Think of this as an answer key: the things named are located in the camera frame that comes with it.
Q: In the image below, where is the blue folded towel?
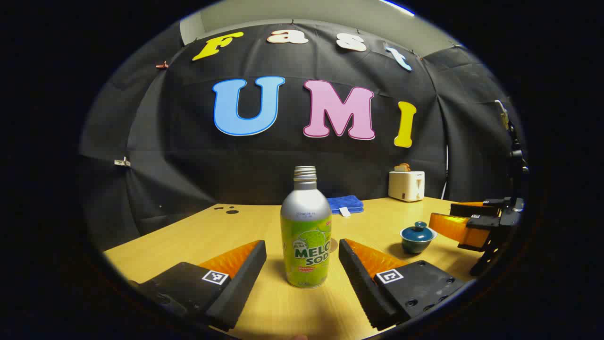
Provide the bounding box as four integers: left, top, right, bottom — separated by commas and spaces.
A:
327, 195, 364, 217

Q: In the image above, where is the black backdrop cloth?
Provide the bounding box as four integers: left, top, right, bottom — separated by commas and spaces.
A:
78, 19, 527, 251

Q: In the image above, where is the white toaster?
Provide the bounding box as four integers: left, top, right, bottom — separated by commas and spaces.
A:
388, 170, 425, 203

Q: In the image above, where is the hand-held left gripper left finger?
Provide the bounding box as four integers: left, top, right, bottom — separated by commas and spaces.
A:
130, 240, 267, 332

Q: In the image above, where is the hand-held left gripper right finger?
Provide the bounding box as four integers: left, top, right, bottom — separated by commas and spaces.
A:
338, 238, 468, 331

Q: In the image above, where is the silver green label water bottle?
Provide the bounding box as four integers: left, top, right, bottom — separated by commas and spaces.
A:
280, 166, 332, 289

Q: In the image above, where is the blue teacup lid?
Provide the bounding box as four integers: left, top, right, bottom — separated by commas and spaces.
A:
400, 221, 437, 242

